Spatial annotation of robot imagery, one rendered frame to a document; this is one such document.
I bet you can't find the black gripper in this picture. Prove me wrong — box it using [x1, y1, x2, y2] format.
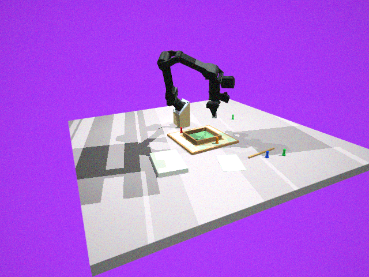
[206, 88, 221, 117]

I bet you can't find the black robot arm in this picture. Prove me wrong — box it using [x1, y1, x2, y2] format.
[157, 50, 235, 111]

